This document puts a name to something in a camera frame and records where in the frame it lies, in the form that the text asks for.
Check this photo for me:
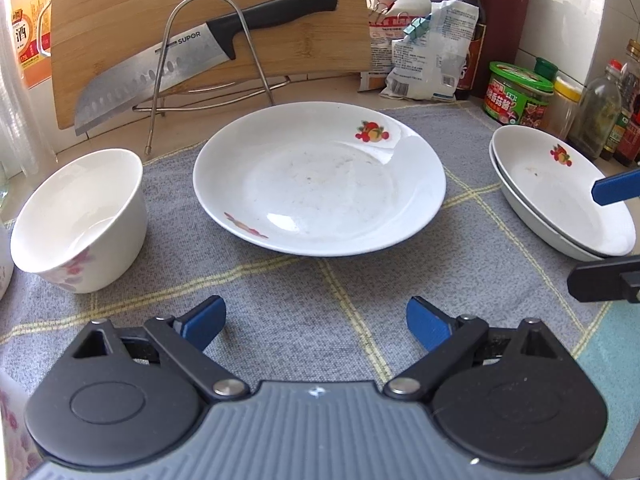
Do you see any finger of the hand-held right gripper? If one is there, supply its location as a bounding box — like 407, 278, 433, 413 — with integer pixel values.
567, 255, 640, 303
591, 169, 640, 207

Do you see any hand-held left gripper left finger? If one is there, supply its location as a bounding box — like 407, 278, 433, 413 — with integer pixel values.
74, 295, 250, 401

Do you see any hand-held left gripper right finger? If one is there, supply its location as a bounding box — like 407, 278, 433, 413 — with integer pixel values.
384, 296, 560, 402

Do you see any white floral plate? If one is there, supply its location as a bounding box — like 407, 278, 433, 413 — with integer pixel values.
193, 102, 447, 257
491, 125, 637, 257

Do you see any white plate with brown stain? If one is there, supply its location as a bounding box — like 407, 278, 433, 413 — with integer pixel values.
489, 150, 606, 262

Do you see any small dark red cap bottle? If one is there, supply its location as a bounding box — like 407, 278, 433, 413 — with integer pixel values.
612, 110, 640, 168

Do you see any clear glass bottle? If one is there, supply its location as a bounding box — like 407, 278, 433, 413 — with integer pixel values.
567, 62, 623, 161

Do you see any grey and teal checked towel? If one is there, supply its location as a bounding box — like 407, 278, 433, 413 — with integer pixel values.
0, 102, 640, 463

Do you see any yellow lid jar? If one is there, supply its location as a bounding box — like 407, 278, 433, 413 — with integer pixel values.
542, 76, 585, 141

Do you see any tall red label bottle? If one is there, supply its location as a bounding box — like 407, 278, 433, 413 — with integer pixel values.
620, 39, 640, 121

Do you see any green lid sauce jar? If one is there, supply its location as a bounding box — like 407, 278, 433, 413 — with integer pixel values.
482, 61, 555, 127

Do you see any dark knife block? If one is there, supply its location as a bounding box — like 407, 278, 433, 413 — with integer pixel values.
477, 0, 531, 98

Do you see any white and blue food bag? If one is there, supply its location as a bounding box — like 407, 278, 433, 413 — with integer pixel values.
380, 1, 483, 101

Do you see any teal bag clip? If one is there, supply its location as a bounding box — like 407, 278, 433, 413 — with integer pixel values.
402, 16, 433, 39

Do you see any red and brown food bag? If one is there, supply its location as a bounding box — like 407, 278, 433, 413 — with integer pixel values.
357, 0, 431, 93

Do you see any clear plastic cup stack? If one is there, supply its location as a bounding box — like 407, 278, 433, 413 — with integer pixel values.
0, 35, 53, 178

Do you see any orange carton box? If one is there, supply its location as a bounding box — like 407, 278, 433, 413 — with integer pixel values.
0, 0, 56, 92

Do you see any metal wire rack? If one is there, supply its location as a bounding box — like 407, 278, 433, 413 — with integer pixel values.
132, 0, 292, 157

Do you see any santoku knife black handle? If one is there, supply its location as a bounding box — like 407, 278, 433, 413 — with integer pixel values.
75, 0, 339, 137

